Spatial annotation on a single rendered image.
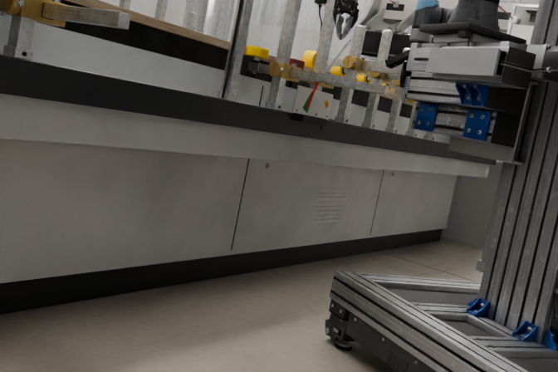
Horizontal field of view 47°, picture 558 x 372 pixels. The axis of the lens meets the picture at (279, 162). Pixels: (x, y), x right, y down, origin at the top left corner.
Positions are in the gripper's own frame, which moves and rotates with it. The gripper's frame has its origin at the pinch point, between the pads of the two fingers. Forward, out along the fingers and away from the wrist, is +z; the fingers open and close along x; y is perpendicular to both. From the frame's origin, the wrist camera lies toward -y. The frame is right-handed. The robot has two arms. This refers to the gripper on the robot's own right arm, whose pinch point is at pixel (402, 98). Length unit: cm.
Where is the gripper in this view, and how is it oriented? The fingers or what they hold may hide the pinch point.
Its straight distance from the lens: 234.7
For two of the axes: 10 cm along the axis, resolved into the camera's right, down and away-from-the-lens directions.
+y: 8.1, 2.0, -5.5
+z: -1.9, 9.8, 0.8
